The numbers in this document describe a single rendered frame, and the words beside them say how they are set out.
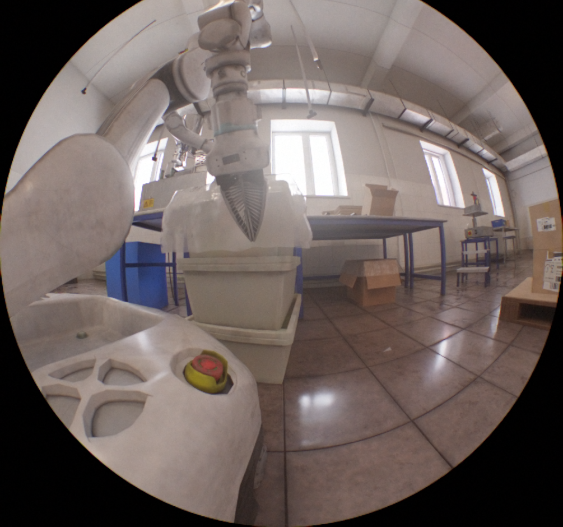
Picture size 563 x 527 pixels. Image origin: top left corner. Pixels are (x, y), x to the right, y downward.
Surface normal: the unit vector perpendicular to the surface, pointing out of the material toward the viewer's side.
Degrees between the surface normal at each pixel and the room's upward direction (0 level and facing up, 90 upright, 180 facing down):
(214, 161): 125
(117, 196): 90
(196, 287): 96
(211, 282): 96
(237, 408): 74
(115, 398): 88
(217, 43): 133
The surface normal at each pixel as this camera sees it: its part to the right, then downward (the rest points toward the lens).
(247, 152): -0.09, 0.51
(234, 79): 0.45, 0.43
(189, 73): 0.94, 0.16
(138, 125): 0.99, -0.04
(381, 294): -0.06, -0.07
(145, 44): 0.03, 1.00
